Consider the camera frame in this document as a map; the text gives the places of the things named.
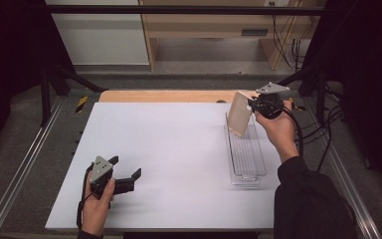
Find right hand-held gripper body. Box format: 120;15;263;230
255;81;291;120

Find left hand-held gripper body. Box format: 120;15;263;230
89;155;136;201

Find beige rectangular lid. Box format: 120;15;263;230
226;91;257;138

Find clear plastic tray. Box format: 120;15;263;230
225;112;269;187

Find person's right hand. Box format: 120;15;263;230
254;100;300;164

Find person's left hand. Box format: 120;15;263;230
81;176;116;235

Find yellow black striped marker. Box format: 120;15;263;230
75;95;90;115
287;97;308;113

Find wooden table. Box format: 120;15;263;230
98;89;261;105

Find light wooden desk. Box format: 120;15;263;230
138;0;320;72

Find dark curtain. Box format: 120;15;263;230
0;0;78;164
302;0;382;202

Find white cabinet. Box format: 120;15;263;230
45;0;150;66

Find right hand-held gripper black cable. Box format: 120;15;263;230
279;105;305;159

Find hand-held gripper black cable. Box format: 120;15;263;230
279;105;305;159
76;163;95;231

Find left hand-held gripper black cable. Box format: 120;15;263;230
76;163;95;231

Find black metal frame stand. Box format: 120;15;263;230
277;64;328;126
39;63;108;127

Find black floor cables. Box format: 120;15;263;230
290;84;346;173

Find hanging black cable bundle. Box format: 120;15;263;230
271;0;320;73

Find aluminium rail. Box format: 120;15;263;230
0;96;66;239
302;98;382;239

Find white wall socket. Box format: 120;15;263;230
263;0;291;8

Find black horizontal frame bar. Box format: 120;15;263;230
44;4;327;16

